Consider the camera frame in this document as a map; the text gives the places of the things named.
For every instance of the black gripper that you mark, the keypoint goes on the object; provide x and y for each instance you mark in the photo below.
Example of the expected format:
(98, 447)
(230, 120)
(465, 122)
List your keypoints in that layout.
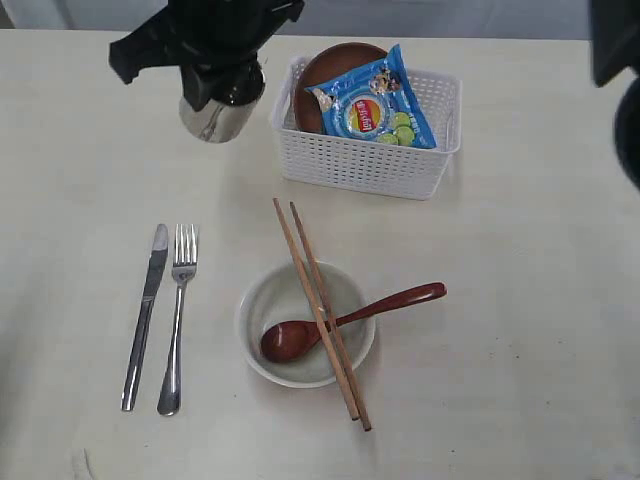
(200, 35)

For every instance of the silver foil packet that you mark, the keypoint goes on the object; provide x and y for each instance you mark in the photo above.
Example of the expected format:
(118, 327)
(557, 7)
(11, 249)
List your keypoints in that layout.
(216, 122)

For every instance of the brown round plate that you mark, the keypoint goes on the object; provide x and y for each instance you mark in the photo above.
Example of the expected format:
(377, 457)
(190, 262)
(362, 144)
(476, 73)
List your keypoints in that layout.
(325, 66)

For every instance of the silver metal fork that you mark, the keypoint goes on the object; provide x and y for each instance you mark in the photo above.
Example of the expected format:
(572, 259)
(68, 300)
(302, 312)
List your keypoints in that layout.
(183, 270)

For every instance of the blue potato chips bag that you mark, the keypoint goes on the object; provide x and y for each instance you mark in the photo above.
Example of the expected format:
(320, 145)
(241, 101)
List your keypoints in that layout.
(374, 102)

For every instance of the wooden chopstick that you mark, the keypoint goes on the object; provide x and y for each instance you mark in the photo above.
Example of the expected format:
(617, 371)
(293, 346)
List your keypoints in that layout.
(331, 318)
(334, 359)

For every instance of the silver table knife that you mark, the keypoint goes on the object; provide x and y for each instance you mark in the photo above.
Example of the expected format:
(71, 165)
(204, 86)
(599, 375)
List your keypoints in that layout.
(154, 274)

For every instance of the white speckled ceramic bowl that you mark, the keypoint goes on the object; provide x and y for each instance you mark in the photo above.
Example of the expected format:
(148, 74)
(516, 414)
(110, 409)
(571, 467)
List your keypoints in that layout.
(278, 296)

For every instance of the dark brown wooden spoon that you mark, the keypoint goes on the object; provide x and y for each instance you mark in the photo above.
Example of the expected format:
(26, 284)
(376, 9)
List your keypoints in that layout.
(288, 341)

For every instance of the white perforated plastic basket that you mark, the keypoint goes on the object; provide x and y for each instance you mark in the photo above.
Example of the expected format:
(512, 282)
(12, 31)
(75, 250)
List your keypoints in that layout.
(368, 167)

